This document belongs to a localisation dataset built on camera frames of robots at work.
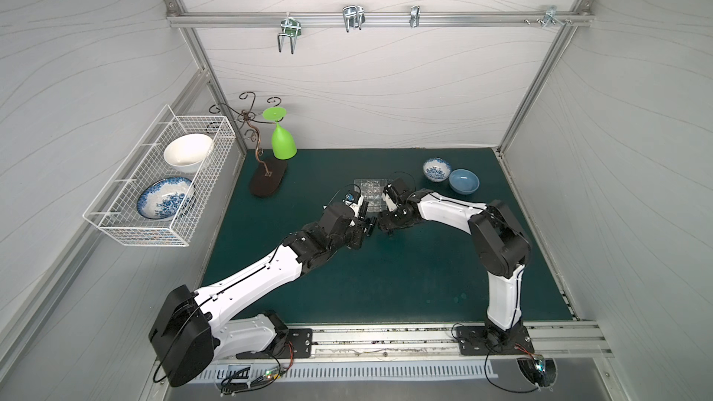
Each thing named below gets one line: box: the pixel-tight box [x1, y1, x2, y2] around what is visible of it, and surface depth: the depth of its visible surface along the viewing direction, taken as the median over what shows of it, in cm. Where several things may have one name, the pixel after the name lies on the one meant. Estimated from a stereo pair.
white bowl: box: [163, 133, 214, 174], surface depth 73 cm
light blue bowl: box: [448, 168, 481, 195], surface depth 110 cm
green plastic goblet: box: [261, 106, 299, 161], surface depth 93 cm
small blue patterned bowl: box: [422, 156, 453, 183], surface depth 113 cm
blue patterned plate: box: [137, 176, 193, 220], surface depth 65 cm
